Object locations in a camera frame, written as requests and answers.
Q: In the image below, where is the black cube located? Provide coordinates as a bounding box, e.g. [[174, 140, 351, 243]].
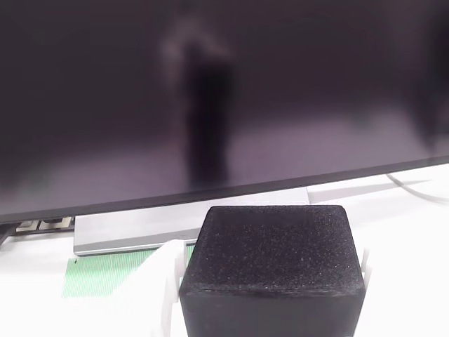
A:
[[177, 205, 366, 337]]

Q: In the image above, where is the green striped paper strip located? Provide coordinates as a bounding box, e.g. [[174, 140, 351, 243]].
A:
[[61, 244, 197, 300]]

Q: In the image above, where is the silver monitor stand base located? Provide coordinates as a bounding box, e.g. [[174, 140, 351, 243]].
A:
[[72, 187, 311, 258]]

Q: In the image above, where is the white cable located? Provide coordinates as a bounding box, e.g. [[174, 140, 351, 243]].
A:
[[385, 172, 449, 205]]

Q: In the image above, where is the black monitor screen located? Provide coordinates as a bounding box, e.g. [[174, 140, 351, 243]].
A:
[[0, 0, 449, 233]]

